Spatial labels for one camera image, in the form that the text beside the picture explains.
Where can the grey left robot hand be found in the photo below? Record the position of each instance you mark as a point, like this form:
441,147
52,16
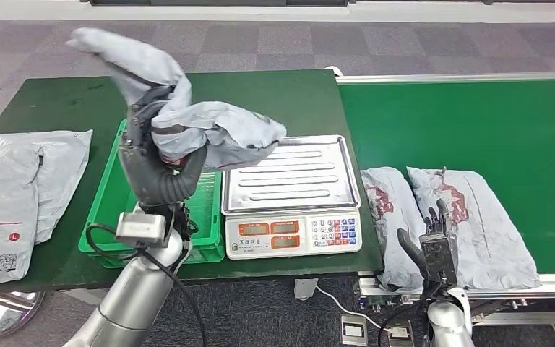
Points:
146,177

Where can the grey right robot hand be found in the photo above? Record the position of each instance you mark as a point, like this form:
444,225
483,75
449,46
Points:
438,225

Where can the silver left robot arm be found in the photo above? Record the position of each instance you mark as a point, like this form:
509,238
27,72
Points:
129,297

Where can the plain grey parcel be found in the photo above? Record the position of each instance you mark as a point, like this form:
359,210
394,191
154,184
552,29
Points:
67,167

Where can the grey parcel with QR code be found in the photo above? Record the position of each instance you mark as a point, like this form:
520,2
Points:
0,206

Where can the green plastic crate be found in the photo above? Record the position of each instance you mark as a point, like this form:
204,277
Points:
205,210

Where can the silver floor outlet with plug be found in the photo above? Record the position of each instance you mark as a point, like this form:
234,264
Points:
399,334

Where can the white table foot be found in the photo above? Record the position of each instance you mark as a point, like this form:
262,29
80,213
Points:
88,296

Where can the white table leg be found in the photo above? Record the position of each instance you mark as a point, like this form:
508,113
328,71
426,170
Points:
306,289

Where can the white scale with steel tray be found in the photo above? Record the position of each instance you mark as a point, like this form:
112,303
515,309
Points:
296,177

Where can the round chrome base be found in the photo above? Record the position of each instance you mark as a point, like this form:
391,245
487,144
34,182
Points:
0,313

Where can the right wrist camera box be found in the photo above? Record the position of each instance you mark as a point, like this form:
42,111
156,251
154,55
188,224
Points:
440,261

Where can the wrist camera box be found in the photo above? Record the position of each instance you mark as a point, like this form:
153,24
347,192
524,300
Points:
141,230
440,261

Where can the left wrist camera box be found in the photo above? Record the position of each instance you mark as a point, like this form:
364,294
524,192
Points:
141,230

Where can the green conveyor belt, aluminium frame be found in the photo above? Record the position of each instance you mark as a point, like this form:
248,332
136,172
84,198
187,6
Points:
497,120

